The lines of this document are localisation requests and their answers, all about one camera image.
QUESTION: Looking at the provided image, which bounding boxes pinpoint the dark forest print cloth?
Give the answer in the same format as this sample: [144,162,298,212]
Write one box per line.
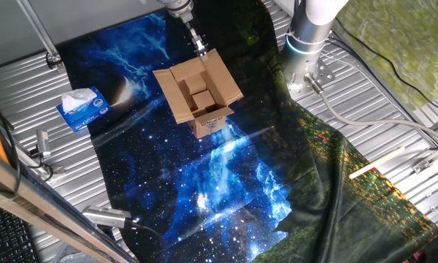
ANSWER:
[166,0,438,263]

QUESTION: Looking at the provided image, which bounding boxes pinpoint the green yellow mat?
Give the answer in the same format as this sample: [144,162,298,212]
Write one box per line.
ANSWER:
[330,0,438,113]

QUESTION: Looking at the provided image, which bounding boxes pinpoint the black keyboard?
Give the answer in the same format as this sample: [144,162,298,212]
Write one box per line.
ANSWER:
[0,200,41,263]

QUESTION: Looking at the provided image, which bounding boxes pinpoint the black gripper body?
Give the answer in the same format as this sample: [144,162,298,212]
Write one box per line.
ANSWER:
[183,18,201,47]

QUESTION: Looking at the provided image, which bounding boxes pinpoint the blue tissue pack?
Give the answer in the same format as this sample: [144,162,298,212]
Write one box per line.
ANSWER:
[55,85,112,133]

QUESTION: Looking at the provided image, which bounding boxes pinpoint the aluminium frame beam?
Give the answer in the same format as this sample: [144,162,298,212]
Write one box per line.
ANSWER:
[0,145,138,263]

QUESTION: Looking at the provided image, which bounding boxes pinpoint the black camera cable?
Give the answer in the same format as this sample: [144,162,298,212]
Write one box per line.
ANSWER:
[131,220,169,259]

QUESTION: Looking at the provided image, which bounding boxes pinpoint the slanted metal pole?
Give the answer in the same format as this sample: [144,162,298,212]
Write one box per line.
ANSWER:
[16,0,66,70]

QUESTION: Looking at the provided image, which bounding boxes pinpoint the long silver camera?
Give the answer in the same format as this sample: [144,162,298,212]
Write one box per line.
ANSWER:
[81,205,139,230]

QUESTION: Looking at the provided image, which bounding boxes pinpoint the white stick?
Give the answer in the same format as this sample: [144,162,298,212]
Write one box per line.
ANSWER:
[348,145,406,180]

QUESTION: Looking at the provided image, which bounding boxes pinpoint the metal bracket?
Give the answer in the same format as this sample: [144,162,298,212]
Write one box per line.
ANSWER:
[411,140,438,175]

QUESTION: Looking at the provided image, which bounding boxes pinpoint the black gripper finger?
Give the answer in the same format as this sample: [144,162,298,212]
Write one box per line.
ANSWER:
[191,34,210,62]

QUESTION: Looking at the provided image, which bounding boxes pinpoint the thick grey cable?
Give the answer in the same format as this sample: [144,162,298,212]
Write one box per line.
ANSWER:
[303,72,438,145]

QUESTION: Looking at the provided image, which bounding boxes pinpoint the metal camera mount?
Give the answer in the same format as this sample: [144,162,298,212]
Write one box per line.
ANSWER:
[12,144,66,175]

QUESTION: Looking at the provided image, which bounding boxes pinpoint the blue galaxy print cloth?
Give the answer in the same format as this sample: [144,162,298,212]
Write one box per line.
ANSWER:
[56,9,293,263]

